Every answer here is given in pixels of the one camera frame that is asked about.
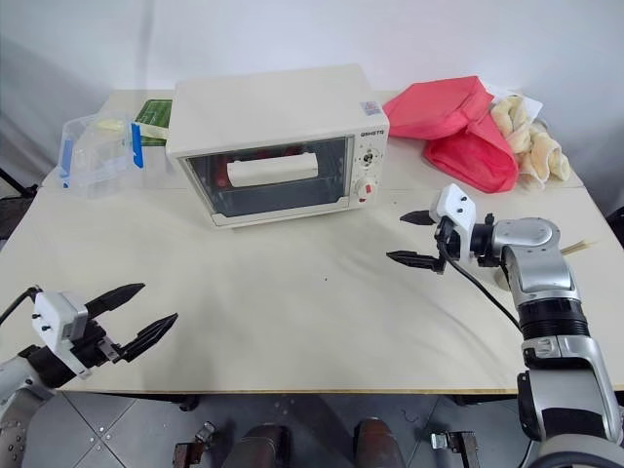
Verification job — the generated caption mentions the cream oven door handle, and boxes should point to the cream oven door handle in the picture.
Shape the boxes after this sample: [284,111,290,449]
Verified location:
[225,151,319,187]

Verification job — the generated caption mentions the yellow item in clear container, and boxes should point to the yellow item in clear container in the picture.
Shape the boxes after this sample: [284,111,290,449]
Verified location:
[94,116,129,134]

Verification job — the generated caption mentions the dark brown rounded shape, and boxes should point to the dark brown rounded shape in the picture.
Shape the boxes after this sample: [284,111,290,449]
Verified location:
[232,422,290,468]
[352,415,407,468]

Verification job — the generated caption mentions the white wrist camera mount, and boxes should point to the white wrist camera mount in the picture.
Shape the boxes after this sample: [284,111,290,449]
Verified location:
[434,183,479,262]
[30,291,95,380]

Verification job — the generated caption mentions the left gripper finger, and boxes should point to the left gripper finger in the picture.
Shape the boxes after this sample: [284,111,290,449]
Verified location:
[115,313,179,364]
[86,282,147,322]

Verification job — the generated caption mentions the green box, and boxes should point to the green box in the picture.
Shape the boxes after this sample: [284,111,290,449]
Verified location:
[133,98,175,147]

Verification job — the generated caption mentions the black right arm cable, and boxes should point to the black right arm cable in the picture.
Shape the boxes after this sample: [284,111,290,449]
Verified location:
[437,242,524,333]

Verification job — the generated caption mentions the glass oven door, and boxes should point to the glass oven door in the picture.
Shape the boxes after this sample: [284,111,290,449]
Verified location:
[175,135,356,218]

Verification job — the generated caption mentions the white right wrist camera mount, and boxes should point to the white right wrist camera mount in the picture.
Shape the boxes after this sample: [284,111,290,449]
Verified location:
[434,183,479,262]

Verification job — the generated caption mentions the red object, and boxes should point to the red object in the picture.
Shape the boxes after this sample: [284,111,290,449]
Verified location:
[253,143,306,158]

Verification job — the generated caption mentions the black tripod leg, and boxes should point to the black tripod leg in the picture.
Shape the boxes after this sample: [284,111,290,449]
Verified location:
[0,164,39,197]

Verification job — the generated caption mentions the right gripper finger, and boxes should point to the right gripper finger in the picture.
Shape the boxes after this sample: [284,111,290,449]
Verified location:
[385,250,445,274]
[399,210,437,227]

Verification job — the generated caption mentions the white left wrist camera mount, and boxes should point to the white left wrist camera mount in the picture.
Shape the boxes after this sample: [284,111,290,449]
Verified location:
[30,291,95,380]

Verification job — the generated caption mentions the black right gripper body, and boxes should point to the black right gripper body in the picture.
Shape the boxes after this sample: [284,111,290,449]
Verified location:
[434,217,463,275]

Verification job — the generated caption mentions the white paper sheet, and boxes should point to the white paper sheet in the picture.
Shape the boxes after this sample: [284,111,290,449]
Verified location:
[487,82,546,121]

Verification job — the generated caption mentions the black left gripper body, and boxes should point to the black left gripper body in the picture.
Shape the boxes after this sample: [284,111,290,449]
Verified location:
[69,317,123,374]

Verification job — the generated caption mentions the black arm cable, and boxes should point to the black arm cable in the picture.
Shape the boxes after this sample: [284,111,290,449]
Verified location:
[0,286,41,327]
[437,242,524,333]

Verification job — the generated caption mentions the bamboo sticks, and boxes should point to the bamboo sticks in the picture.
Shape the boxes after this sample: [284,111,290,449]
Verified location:
[559,237,604,255]

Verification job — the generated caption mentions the clear container blue clips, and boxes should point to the clear container blue clips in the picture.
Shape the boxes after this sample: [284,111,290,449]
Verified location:
[57,113,147,202]

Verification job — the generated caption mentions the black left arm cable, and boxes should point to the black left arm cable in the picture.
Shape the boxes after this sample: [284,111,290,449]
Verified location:
[0,286,41,327]

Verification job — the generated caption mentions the red fabric bag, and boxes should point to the red fabric bag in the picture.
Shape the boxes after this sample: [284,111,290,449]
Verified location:
[382,75,495,141]
[422,118,520,196]

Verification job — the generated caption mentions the table caster wheel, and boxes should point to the table caster wheel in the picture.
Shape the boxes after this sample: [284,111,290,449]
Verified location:
[430,430,480,468]
[172,420,218,468]

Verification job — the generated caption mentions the cream toaster oven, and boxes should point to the cream toaster oven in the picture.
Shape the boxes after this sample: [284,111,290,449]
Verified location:
[165,62,391,231]

